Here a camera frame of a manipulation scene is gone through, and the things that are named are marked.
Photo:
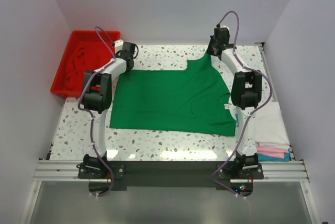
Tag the teal folded t-shirt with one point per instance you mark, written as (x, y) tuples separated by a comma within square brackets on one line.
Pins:
[(268, 158)]

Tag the pink folded t-shirt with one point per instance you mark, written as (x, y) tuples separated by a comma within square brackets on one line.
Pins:
[(272, 152)]

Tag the green t-shirt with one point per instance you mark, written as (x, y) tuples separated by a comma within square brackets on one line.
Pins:
[(189, 100)]

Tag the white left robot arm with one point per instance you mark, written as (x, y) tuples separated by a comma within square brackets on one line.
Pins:
[(96, 97)]

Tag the right side aluminium rail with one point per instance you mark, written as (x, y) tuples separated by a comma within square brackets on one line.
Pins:
[(274, 96)]

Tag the white folded t-shirt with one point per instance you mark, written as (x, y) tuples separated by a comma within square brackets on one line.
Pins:
[(269, 126)]

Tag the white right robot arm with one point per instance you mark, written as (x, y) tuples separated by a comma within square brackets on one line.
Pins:
[(246, 94)]

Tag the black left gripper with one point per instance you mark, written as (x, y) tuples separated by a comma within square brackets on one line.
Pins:
[(129, 65)]

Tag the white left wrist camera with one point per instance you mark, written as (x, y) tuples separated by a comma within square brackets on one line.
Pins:
[(118, 45)]

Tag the red t-shirt in bin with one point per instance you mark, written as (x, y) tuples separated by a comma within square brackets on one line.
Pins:
[(87, 56)]

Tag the red plastic bin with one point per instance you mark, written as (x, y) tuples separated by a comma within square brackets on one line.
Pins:
[(77, 36)]

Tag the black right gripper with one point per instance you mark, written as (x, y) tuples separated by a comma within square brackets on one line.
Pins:
[(212, 50)]

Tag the aluminium frame rail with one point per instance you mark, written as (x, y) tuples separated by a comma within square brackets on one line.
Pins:
[(65, 171)]

